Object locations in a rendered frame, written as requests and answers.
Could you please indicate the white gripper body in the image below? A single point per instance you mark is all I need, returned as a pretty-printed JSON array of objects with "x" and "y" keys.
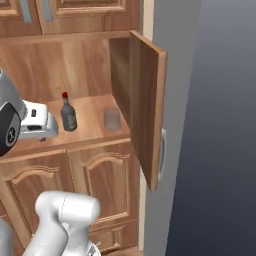
[{"x": 50, "y": 128}]

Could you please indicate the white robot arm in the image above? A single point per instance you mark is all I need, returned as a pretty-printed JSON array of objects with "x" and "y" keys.
[{"x": 60, "y": 216}]

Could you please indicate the dark liquor bottle red cap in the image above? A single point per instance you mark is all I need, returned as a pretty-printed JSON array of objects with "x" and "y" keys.
[{"x": 69, "y": 118}]

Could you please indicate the clear glass cup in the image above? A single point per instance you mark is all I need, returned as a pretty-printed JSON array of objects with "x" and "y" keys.
[{"x": 112, "y": 119}]

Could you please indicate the open wooden cabinet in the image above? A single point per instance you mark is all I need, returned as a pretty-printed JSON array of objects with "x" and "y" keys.
[{"x": 83, "y": 73}]

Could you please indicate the open wooden cabinet door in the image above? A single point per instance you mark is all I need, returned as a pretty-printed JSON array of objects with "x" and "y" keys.
[{"x": 145, "y": 110}]

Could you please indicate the arched panel wooden cupboard door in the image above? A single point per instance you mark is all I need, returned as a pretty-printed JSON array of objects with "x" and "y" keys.
[
  {"x": 106, "y": 183},
  {"x": 20, "y": 186}
]

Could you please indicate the wide wooden cupboard door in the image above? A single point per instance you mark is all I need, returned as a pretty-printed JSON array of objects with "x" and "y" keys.
[{"x": 93, "y": 15}]

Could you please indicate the wooden drawer front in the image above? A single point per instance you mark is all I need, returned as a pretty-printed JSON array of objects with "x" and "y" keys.
[{"x": 116, "y": 235}]

